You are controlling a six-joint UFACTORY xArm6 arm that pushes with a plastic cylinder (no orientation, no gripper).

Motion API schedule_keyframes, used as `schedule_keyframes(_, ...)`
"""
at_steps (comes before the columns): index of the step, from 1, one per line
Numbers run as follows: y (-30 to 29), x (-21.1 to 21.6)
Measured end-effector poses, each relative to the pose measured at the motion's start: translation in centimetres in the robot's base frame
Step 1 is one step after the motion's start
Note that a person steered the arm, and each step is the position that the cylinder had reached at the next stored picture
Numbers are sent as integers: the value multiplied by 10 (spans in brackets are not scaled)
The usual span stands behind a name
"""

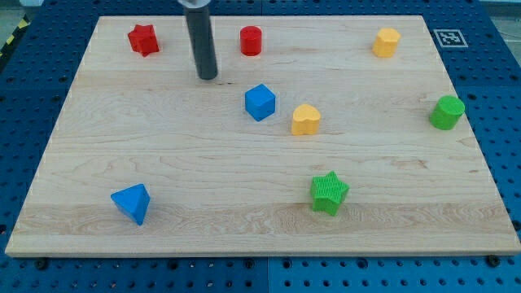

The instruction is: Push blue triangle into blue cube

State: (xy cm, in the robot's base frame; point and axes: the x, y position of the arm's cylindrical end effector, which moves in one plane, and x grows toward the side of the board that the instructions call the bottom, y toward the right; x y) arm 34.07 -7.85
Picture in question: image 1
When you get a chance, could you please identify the yellow hexagon block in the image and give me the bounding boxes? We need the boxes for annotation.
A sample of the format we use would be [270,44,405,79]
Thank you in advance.
[372,28,401,58]

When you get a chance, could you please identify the red star block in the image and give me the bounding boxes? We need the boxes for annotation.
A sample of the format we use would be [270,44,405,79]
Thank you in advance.
[127,24,160,57]

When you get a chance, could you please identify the blue cube block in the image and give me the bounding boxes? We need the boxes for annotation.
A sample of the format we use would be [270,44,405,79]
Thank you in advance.
[245,84,276,121]

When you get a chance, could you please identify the green star block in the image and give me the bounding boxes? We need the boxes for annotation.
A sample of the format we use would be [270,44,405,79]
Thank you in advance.
[310,171,350,216]

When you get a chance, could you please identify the white fiducial marker tag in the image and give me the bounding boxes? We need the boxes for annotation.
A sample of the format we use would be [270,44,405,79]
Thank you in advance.
[433,28,468,48]

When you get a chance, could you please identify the light wooden board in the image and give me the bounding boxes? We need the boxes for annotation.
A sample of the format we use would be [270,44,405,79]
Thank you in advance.
[6,15,520,258]

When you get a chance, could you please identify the green cylinder block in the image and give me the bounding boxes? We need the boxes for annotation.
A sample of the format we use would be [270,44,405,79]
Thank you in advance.
[429,95,466,130]

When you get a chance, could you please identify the red cylinder block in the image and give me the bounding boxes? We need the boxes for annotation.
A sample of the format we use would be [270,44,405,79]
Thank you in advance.
[239,26,262,56]

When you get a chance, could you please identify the yellow heart block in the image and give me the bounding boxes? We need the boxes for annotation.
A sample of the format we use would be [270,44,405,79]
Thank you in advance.
[291,103,322,135]

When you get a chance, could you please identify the yellow black hazard tape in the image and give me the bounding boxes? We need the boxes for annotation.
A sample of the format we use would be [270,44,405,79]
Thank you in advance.
[1,15,31,58]

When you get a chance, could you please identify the silver rod mount collar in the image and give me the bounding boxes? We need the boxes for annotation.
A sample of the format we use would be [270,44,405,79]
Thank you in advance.
[177,0,211,9]

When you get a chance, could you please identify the blue triangle block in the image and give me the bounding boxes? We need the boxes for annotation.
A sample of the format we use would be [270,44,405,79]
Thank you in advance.
[111,183,151,225]

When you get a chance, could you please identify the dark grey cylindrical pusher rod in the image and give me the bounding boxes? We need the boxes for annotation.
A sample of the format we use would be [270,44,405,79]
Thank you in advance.
[183,4,218,80]

